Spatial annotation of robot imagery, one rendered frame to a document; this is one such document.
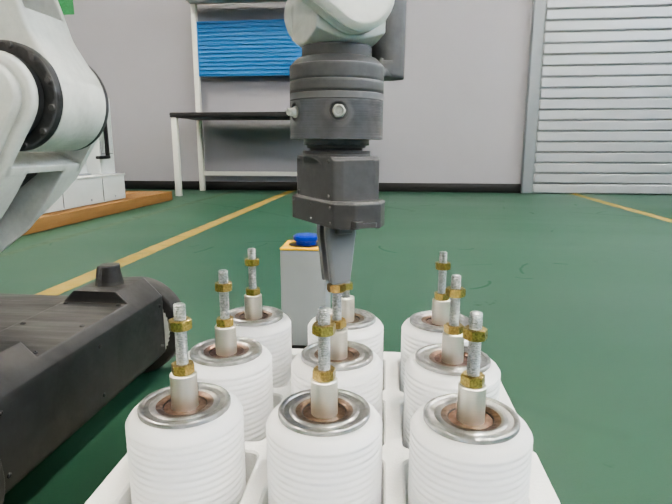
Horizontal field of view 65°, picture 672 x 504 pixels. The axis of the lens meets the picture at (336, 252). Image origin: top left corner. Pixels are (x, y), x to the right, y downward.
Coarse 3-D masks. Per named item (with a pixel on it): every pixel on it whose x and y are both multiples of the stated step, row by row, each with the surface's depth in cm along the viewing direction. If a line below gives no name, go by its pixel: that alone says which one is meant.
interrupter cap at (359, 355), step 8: (312, 344) 57; (352, 344) 57; (360, 344) 57; (304, 352) 55; (312, 352) 55; (352, 352) 56; (360, 352) 55; (368, 352) 55; (304, 360) 53; (312, 360) 53; (336, 360) 54; (344, 360) 54; (352, 360) 53; (360, 360) 53; (368, 360) 53; (336, 368) 51; (344, 368) 51; (352, 368) 51
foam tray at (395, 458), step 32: (384, 352) 74; (288, 384) 64; (384, 384) 65; (384, 416) 57; (256, 448) 51; (384, 448) 51; (128, 480) 46; (256, 480) 46; (384, 480) 46; (544, 480) 46
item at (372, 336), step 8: (312, 320) 66; (376, 320) 66; (368, 328) 63; (376, 328) 64; (312, 336) 64; (352, 336) 62; (360, 336) 62; (368, 336) 63; (376, 336) 64; (368, 344) 63; (376, 344) 64; (376, 352) 64
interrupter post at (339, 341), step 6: (342, 330) 54; (330, 336) 54; (336, 336) 53; (342, 336) 53; (330, 342) 54; (336, 342) 53; (342, 342) 54; (330, 348) 54; (336, 348) 54; (342, 348) 54; (330, 354) 54; (336, 354) 54; (342, 354) 54
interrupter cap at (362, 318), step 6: (330, 312) 68; (354, 312) 68; (360, 312) 68; (366, 312) 68; (354, 318) 67; (360, 318) 66; (366, 318) 66; (372, 318) 66; (348, 324) 64; (354, 324) 64; (360, 324) 63; (366, 324) 64; (372, 324) 64
